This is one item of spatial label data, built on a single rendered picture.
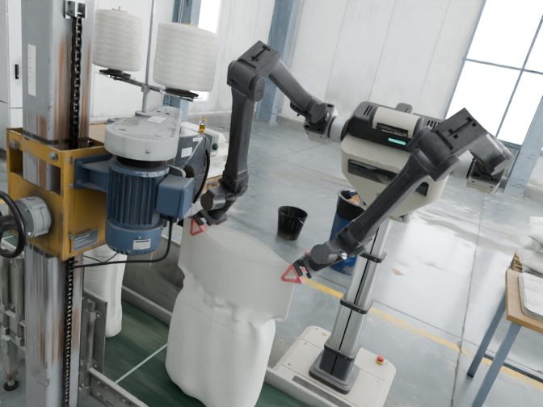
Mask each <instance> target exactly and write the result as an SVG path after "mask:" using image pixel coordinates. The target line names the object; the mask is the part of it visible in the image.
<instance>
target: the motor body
mask: <svg viewBox="0 0 543 407"><path fill-rule="evenodd" d="M168 172H169V165H168V164H167V163H166V162H164V164H163V165H161V166H159V167H154V168H141V167H135V166H128V165H125V164H123V163H121V162H119V161H118V160H117V159H116V156H114V157H112V158H111V159H110V164H109V167H108V181H107V206H106V213H107V216H106V220H104V222H105V242H106V243H107V245H108V247H109V248H110V249H111V250H113V251H115V252H116V253H118V254H123V255H128V256H141V255H145V254H149V253H151V252H153V251H154V250H156V248H157V247H158V246H159V244H160V242H161V237H162V231H163V229H164V227H163V220H162V218H161V217H160V214H159V213H156V211H155V209H156V208H154V203H155V195H156V187H157V185H158V184H159V183H160V182H161V181H162V180H163V179H164V177H166V176H167V173H168Z"/></svg>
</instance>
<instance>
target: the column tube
mask: <svg viewBox="0 0 543 407"><path fill-rule="evenodd" d="M85 4H87V19H84V21H82V48H81V52H82V60H81V75H80V78H81V86H80V100H79V103H80V111H79V114H78V115H79V125H78V128H79V134H78V149H84V148H88V146H89V127H90V109H91V73H92V54H93V36H94V17H95V0H85ZM72 22H73V20H72V19H67V18H64V0H21V37H22V101H23V136H25V137H26V138H29V139H31V140H33V141H36V142H38V143H41V144H42V145H46V146H48V147H50V148H55V149H58V150H60V151H65V150H69V127H70V124H69V116H70V110H69V108H70V102H71V100H70V90H71V86H70V79H71V64H72V60H71V51H72V36H73V32H72ZM28 44H31V45H35V46H36V96H33V95H30V94H29V93H28ZM23 178H24V179H26V180H27V181H29V182H31V183H34V184H36V185H37V186H39V187H42V188H44V189H45V190H47V191H55V190H59V189H61V168H59V167H57V166H55V165H52V164H50V163H48V162H45V161H43V160H41V159H39V158H37V157H34V156H32V155H30V154H28V153H25V152H24V151H23ZM65 266H66V262H65V261H63V262H62V261H60V260H59V258H56V257H54V256H53V255H51V254H49V253H48V252H46V251H44V250H42V249H41V248H39V247H38V246H36V245H33V244H32V243H31V242H29V241H27V240H26V242H25V246H24V292H25V356H26V400H27V407H62V389H63V387H62V382H63V379H62V376H63V367H64V366H63V359H64V358H63V351H64V349H63V346H64V335H65V334H64V327H65V325H64V319H65V275H66V273H65ZM82 275H83V267H81V268H74V281H73V283H74V289H73V307H72V309H73V315H72V333H71V334H72V339H71V356H70V358H71V363H70V372H69V373H70V379H69V381H70V386H69V407H77V403H78V367H79V348H80V330H81V311H82Z"/></svg>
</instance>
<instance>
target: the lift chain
mask: <svg viewBox="0 0 543 407"><path fill-rule="evenodd" d="M77 28H78V29H77ZM72 32H73V36H72V51H71V60H72V64H71V79H70V86H71V90H70V100H71V102H70V108H69V110H70V116H69V124H70V127H69V150H71V149H78V134H79V128H78V125H79V115H78V114H79V111H80V103H79V100H80V86H81V78H80V75H81V60H82V52H81V48H82V16H81V15H77V17H74V16H73V22H72ZM76 42H78V43H77V44H76ZM76 55H77V57H76ZM76 68H77V70H75V69H76ZM75 82H76V83H75ZM75 94H76V96H74V95H75ZM74 107H75V108H74ZM74 119H75V120H74ZM65 262H66V266H65V273H66V275H65V319H64V325H65V327H64V334H65V335H64V346H63V349H64V351H63V358H64V359H63V366H64V367H63V376H62V379H63V382H62V387H63V389H62V407H69V386H70V381H69V379H70V373H69V372H70V363H71V358H70V356H71V339H72V334H71V333H72V315H73V309H72V307H73V289H74V283H73V281H74V268H71V267H70V265H71V264H74V256H73V257H71V258H68V260H65Z"/></svg>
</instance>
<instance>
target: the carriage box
mask: <svg viewBox="0 0 543 407"><path fill-rule="evenodd" d="M107 125H109V123H107V122H104V121H103V122H97V123H90V127H89V146H88V148H84V149H71V150H65V151H60V150H58V149H55V148H50V147H48V146H46V145H42V144H41V143H38V142H36V141H33V140H31V139H29V138H26V137H25V136H23V127H21V128H6V160H7V191H8V195H9V196H10V197H11V198H12V199H13V200H14V201H15V200H17V199H22V198H26V197H29V196H38V197H40V198H41V199H42V200H43V201H44V202H45V203H46V204H47V206H48V209H49V211H50V214H51V218H52V223H51V227H50V230H49V231H48V233H45V234H42V235H39V236H36V237H30V238H26V240H27V241H29V242H31V243H32V244H33V245H36V246H38V247H39V248H41V249H42V250H44V251H46V252H48V253H49V254H51V255H53V256H54V257H56V258H59V260H60V261H62V262H63V261H65V260H68V258H71V257H73V256H75V255H78V254H81V253H84V252H87V251H88V250H92V249H94V248H97V247H100V246H101V245H106V244H107V243H106V242H105V222H104V220H106V216H107V213H106V206H107V192H104V191H98V190H95V189H91V188H88V187H87V188H83V189H79V190H76V189H74V161H75V159H76V158H77V157H87V156H93V155H99V154H105V153H110V152H108V151H107V150H106V149H105V148H104V140H105V128H106V126H107ZM23 151H24V152H25V153H28V154H30V155H32V156H34V157H37V158H39V159H41V160H43V161H45V162H48V163H50V164H52V165H55V166H57V167H59V168H61V189H59V190H55V191H47V190H45V189H44V188H42V187H39V186H37V185H36V184H34V183H31V182H29V181H27V180H26V179H24V178H23ZM112 155H113V157H114V156H116V155H115V154H113V153H112ZM96 229H98V230H99V234H98V243H96V244H94V245H90V246H87V247H85V248H83V249H80V250H77V251H74V252H73V238H74V237H76V236H79V235H82V234H84V233H89V232H91V231H94V230H96Z"/></svg>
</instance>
